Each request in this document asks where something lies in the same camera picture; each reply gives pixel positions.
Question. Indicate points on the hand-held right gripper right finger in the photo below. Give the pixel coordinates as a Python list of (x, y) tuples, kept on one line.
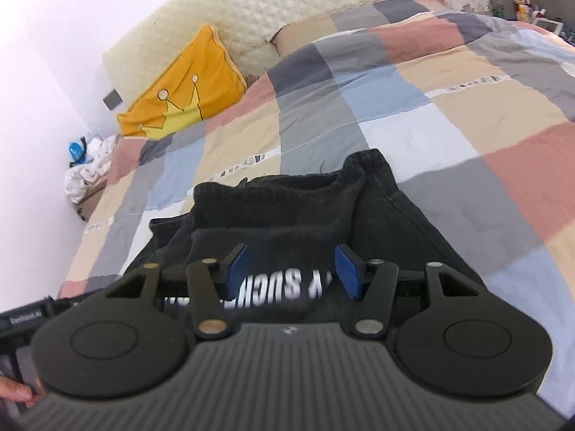
[(350, 271)]

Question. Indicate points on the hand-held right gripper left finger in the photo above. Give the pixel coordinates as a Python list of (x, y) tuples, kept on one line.
[(236, 269)]

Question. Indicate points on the black denim jacket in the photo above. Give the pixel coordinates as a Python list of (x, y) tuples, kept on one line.
[(278, 206)]

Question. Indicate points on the pile of white clothes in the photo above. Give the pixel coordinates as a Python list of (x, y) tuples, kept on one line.
[(85, 175)]

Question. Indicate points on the person's left hand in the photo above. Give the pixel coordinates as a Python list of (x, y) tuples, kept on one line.
[(13, 389)]

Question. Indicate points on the blue bottle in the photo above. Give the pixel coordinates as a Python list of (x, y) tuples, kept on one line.
[(76, 151)]

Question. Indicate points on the checked patchwork quilt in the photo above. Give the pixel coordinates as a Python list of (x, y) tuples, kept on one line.
[(426, 98)]

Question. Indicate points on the yellow crown pillow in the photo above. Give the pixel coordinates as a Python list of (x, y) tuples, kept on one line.
[(179, 85)]

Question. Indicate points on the cream fluffy pillow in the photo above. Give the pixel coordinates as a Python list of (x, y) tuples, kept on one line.
[(256, 60)]

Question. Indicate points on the pink checked pillow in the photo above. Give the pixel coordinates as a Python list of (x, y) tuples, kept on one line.
[(305, 31)]

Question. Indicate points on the cream quilted headboard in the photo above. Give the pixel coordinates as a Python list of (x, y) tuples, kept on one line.
[(269, 4)]

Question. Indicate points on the group of toiletry bottles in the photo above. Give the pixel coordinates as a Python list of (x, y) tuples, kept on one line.
[(522, 9)]

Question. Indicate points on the small white box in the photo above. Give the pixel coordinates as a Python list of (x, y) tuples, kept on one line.
[(549, 26)]

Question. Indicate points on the grey wall switch plate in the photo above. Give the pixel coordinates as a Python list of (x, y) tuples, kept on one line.
[(112, 99)]

